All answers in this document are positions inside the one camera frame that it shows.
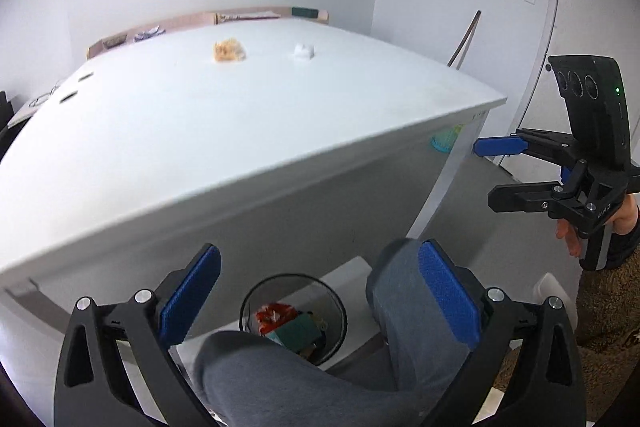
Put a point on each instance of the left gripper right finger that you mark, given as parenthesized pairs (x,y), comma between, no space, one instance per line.
(458,306)

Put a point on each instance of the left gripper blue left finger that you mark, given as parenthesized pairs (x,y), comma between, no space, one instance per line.
(183,293)

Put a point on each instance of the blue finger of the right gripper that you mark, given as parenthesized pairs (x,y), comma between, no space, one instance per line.
(526,197)
(499,146)

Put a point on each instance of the teal cardboard box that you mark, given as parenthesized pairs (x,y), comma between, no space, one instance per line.
(299,335)

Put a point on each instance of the black mesh trash bin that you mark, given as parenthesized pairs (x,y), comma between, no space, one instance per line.
(299,313)

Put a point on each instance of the red crumpled wrapper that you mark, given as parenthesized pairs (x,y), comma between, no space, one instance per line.
(273,316)

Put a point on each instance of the grey trousers leg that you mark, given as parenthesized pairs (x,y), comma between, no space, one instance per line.
(385,358)

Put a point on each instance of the wooden stick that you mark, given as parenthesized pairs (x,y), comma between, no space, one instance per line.
(466,38)

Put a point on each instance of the brown fleece sleeve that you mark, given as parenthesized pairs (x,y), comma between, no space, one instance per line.
(607,333)

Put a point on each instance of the white door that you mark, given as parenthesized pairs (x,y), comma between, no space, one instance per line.
(594,27)

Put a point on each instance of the white table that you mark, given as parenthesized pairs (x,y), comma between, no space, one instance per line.
(157,138)

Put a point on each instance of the black office chair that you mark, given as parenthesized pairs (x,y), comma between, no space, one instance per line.
(6,112)

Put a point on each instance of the orange plastic snack wrapper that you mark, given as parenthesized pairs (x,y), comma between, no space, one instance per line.
(229,50)

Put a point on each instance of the black camera box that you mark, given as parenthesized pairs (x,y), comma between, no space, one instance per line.
(593,91)

